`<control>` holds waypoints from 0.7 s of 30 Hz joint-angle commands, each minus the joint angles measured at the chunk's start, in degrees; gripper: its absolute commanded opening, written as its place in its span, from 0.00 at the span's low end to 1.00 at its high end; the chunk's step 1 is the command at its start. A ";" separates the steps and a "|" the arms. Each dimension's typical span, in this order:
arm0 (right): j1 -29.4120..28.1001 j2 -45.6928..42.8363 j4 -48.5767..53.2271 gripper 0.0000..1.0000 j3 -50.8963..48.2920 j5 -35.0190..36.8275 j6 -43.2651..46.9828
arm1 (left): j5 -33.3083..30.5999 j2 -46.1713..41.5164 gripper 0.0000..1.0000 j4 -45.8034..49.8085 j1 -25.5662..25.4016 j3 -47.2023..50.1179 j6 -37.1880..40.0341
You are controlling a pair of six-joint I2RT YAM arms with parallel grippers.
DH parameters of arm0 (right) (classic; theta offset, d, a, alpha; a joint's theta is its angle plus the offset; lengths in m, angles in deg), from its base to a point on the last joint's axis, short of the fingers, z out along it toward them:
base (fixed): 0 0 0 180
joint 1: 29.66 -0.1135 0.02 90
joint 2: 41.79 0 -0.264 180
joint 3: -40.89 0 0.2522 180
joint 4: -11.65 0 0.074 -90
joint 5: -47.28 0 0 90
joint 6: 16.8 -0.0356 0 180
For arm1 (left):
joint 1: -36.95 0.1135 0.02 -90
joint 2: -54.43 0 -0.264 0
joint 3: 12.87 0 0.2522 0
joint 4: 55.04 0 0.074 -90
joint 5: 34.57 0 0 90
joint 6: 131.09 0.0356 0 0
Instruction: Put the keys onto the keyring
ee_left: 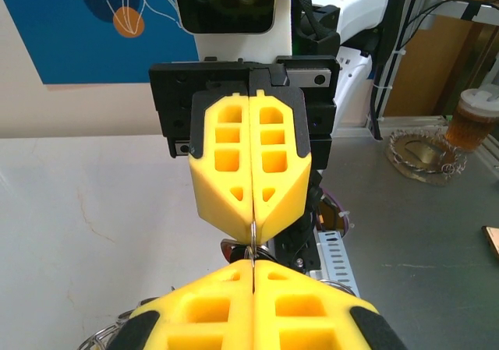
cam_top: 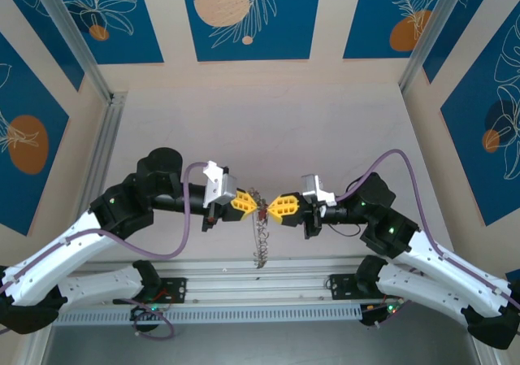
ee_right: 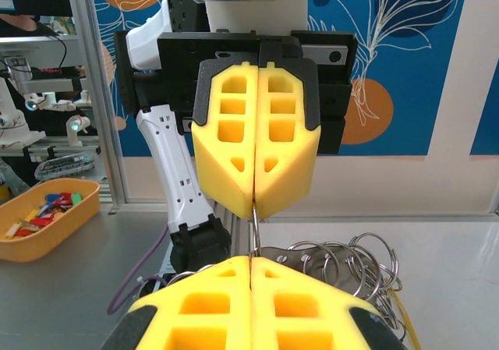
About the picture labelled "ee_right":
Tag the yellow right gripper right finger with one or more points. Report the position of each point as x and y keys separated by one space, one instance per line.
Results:
x=343 y=326

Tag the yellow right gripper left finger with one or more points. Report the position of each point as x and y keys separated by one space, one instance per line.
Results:
x=167 y=326

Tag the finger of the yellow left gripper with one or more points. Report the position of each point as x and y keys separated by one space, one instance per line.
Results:
x=212 y=163
x=296 y=170

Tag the metal key plate with rings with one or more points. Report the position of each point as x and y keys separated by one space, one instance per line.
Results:
x=296 y=260

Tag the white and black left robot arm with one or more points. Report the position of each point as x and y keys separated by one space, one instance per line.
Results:
x=171 y=163

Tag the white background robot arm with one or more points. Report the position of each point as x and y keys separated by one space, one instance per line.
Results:
x=11 y=116

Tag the green key tag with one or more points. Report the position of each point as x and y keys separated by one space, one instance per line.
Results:
x=76 y=199

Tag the orange plastic tray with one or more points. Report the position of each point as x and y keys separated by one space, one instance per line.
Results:
x=66 y=229

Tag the clear plastic box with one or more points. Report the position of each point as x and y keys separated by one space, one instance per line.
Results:
x=66 y=167

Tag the blue key tag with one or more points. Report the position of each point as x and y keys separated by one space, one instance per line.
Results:
x=58 y=200

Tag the red key tag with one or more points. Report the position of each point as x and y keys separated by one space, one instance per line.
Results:
x=43 y=221

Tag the yellow key tag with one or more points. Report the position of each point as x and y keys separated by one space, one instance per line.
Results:
x=13 y=229

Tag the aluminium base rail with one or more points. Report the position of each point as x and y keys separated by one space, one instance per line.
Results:
x=238 y=233

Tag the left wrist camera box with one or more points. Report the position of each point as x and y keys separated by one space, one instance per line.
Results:
x=249 y=15

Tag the aluminium frame post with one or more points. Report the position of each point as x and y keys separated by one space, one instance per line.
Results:
x=97 y=92

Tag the aluminium side rail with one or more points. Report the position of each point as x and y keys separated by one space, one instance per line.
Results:
x=390 y=214

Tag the blue floral wall panel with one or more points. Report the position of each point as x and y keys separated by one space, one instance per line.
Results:
x=429 y=92
x=491 y=139

